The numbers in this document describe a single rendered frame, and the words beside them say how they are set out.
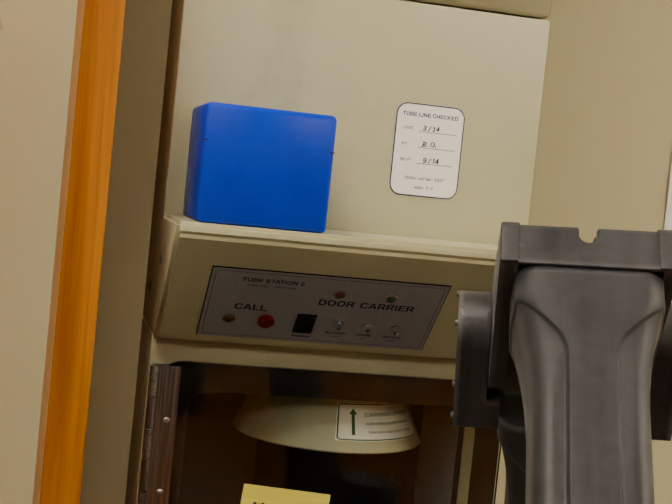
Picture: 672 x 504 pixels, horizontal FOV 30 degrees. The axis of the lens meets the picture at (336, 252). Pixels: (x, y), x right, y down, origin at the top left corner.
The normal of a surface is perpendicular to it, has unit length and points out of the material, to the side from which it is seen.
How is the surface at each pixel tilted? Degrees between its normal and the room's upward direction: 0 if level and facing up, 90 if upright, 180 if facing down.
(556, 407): 51
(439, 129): 90
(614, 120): 90
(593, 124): 90
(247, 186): 90
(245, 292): 135
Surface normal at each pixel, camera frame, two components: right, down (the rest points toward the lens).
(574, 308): -0.05, -0.60
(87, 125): 0.22, 0.07
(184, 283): 0.08, 0.76
